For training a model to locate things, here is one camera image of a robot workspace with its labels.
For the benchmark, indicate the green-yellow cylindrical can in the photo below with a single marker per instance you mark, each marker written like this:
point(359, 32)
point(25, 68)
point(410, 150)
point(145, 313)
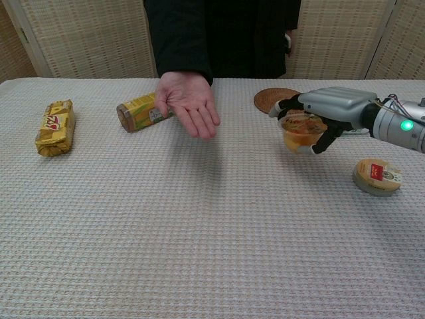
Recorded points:
point(137, 113)

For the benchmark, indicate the yellow biscuit pack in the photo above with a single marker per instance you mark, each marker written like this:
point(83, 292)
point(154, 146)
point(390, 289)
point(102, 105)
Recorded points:
point(54, 129)

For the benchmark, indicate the white woven tablecloth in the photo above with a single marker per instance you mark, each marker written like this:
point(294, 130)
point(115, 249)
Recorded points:
point(212, 232)

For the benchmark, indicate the person's black torso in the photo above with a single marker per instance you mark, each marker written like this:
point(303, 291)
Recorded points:
point(249, 40)

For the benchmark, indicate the round tan tin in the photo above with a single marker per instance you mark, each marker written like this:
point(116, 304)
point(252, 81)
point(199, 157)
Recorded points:
point(376, 177)

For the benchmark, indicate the beige woven screen panel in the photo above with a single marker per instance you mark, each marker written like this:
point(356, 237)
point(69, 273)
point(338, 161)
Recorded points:
point(93, 36)
point(338, 36)
point(405, 40)
point(13, 40)

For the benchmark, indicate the orange fruit jelly cup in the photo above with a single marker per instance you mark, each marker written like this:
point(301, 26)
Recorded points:
point(297, 133)

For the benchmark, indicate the person's left hand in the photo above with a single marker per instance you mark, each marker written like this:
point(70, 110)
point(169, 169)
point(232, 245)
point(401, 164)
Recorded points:
point(293, 43)

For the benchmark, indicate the person's right hand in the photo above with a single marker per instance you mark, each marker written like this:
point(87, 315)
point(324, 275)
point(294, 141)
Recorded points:
point(189, 99)

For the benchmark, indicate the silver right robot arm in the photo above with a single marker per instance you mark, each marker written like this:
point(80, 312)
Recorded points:
point(391, 131)

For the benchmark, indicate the brown woven coaster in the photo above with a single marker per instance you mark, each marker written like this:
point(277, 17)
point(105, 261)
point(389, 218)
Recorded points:
point(265, 98)

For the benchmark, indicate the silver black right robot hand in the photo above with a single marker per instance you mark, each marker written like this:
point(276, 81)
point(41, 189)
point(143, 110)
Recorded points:
point(338, 103)

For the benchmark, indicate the person's right arm black sleeve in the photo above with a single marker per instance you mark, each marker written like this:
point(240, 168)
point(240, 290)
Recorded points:
point(179, 40)

